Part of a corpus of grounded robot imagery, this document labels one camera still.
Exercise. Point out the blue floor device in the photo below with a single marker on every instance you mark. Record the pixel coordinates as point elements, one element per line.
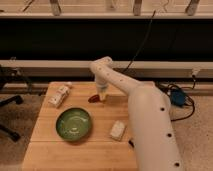
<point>177,98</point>

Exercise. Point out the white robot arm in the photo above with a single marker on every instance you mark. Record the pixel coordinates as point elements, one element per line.
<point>155,144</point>

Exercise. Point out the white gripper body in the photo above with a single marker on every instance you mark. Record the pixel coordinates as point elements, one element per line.
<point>102,91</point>

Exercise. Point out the white rectangular box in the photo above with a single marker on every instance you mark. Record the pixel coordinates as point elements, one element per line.
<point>117,130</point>

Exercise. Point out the brown candy bar package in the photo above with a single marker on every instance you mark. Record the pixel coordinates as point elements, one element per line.
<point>131,143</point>

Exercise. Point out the green ceramic bowl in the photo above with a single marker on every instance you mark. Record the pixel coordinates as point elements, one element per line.
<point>73,124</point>

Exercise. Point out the white wrapped snack package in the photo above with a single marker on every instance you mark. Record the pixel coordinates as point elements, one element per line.
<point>62,92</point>

